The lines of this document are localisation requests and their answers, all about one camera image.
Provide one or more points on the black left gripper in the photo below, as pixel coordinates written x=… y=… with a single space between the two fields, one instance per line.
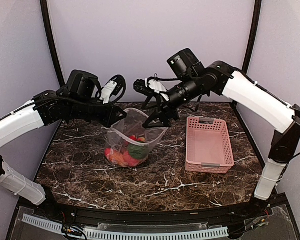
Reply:
x=110 y=118

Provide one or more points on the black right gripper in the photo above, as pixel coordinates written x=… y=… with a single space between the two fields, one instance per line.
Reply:
x=162 y=114

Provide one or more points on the clear zip top bag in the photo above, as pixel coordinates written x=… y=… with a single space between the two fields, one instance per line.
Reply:
x=132 y=125

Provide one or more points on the orange yellow mango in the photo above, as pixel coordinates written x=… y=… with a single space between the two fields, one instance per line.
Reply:
x=117 y=158

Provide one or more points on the pink perforated plastic basket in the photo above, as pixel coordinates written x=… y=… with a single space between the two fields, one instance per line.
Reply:
x=208 y=146

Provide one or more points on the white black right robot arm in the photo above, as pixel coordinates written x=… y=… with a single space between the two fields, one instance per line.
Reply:
x=228 y=81

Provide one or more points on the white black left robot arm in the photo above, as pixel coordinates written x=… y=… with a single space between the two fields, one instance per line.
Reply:
x=81 y=98

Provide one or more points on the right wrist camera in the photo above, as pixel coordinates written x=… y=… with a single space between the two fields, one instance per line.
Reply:
x=151 y=88

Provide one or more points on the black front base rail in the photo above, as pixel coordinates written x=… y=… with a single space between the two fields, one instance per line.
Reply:
x=232 y=216

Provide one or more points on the black left frame post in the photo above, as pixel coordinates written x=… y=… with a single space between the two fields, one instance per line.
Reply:
x=51 y=42

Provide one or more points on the black frame post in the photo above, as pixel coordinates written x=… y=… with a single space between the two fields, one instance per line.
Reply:
x=252 y=35
x=51 y=42

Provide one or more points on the white slotted cable duct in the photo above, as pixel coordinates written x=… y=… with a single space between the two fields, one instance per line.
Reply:
x=107 y=231

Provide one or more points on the black right frame post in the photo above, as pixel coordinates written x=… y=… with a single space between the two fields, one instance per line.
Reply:
x=252 y=35

